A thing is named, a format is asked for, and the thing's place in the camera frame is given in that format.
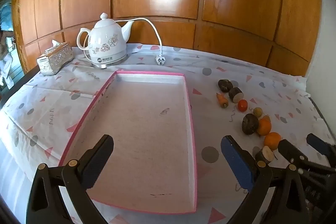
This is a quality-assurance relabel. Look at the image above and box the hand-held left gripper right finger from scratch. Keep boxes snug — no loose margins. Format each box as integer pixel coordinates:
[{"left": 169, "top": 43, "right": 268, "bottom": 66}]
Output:
[{"left": 220, "top": 135, "right": 315, "bottom": 224}]

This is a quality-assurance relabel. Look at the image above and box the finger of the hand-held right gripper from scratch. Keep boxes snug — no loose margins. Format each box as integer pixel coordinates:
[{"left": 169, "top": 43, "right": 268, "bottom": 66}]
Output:
[
  {"left": 278, "top": 139, "right": 336, "bottom": 174},
  {"left": 306, "top": 133, "right": 336, "bottom": 161}
]

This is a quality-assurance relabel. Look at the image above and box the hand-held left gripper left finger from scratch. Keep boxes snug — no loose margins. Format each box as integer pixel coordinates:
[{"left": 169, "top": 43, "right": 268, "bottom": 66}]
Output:
[{"left": 26, "top": 134, "right": 114, "bottom": 224}]

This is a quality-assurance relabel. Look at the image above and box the orange tangerine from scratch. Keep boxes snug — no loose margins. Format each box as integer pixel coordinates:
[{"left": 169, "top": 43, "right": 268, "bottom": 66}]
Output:
[
  {"left": 264, "top": 132, "right": 282, "bottom": 151},
  {"left": 256, "top": 116, "right": 272, "bottom": 136}
]

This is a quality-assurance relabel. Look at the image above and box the small cut taro piece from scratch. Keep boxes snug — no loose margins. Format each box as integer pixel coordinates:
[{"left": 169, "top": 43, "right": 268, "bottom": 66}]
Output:
[{"left": 254, "top": 146, "right": 275, "bottom": 164}]

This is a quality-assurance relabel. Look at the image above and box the dark round taro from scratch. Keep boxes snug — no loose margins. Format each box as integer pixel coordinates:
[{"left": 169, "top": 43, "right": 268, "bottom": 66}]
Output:
[{"left": 242, "top": 113, "right": 260, "bottom": 135}]

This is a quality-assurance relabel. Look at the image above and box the pink shallow tray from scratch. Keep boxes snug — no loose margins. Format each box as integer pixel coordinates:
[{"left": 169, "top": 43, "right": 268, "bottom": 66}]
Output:
[{"left": 58, "top": 70, "right": 198, "bottom": 214}]

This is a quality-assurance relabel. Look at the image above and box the small orange carrot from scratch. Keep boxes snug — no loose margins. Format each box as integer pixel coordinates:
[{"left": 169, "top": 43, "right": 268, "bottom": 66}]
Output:
[{"left": 216, "top": 93, "right": 229, "bottom": 108}]

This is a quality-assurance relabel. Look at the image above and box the large cut taro piece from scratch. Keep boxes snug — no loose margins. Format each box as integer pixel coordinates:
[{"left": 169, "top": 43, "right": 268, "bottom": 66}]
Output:
[{"left": 228, "top": 87, "right": 244, "bottom": 104}]

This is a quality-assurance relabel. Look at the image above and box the patterned white tablecloth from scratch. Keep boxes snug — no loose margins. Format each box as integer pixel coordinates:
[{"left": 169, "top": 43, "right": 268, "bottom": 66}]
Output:
[{"left": 0, "top": 43, "right": 332, "bottom": 224}]

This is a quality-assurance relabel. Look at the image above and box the dark whole water chestnut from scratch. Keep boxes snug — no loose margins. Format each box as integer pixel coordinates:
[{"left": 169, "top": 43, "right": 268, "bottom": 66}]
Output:
[{"left": 218, "top": 79, "right": 233, "bottom": 93}]

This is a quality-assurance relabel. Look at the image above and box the silver kettle base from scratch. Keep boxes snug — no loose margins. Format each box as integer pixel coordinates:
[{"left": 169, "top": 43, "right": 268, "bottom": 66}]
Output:
[{"left": 91, "top": 55, "right": 129, "bottom": 69}]

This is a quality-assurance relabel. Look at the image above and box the silver embossed tissue box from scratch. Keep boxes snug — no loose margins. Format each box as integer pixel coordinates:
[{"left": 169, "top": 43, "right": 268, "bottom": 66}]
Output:
[{"left": 36, "top": 40, "right": 74, "bottom": 76}]

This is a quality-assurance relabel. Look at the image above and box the white floral ceramic kettle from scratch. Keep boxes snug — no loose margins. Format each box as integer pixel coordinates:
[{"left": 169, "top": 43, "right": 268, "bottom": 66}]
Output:
[{"left": 77, "top": 12, "right": 134, "bottom": 65}]

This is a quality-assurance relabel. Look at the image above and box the white power cord with plug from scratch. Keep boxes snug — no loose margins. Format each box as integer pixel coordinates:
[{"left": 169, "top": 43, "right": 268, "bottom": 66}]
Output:
[{"left": 117, "top": 18, "right": 166, "bottom": 66}]

